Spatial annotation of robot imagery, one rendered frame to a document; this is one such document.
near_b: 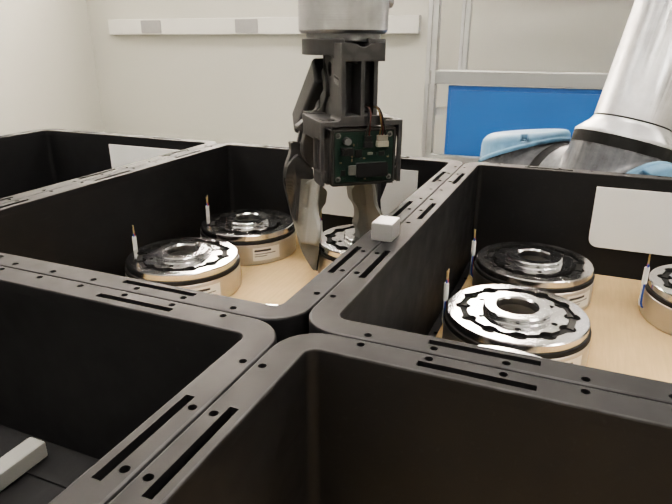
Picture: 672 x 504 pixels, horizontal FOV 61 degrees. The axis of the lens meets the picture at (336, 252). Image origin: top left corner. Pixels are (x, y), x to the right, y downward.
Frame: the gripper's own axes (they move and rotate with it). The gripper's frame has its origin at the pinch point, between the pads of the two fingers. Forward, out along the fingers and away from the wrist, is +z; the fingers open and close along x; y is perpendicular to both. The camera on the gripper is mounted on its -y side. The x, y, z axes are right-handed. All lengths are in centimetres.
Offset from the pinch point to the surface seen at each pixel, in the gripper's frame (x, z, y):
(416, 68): 120, -5, -245
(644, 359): 16.6, 2.0, 22.9
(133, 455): -17.4, -7.9, 35.7
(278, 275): -5.8, 2.0, -0.4
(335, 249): -0.8, -1.2, 2.4
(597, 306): 19.5, 2.0, 14.6
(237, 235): -9.1, -1.2, -4.5
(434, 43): 88, -19, -159
